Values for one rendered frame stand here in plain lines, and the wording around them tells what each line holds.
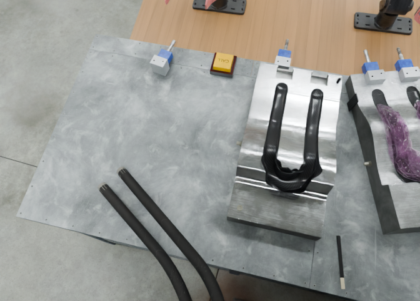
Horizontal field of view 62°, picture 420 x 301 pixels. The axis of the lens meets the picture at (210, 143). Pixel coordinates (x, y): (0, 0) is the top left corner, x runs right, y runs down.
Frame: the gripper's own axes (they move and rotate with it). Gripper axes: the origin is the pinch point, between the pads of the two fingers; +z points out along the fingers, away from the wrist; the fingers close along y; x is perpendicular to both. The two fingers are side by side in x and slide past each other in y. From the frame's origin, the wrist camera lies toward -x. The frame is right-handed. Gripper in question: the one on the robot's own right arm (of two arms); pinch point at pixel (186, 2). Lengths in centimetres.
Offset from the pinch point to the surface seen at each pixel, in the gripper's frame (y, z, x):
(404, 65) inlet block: 64, -16, 33
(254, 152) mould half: 21.7, 24.6, 26.3
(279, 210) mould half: 31, 38, 34
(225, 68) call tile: 7.7, -7.4, 36.5
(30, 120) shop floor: -111, -8, 120
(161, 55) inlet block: -14.9, -8.8, 36.1
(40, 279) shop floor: -72, 75, 119
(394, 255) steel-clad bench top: 64, 43, 40
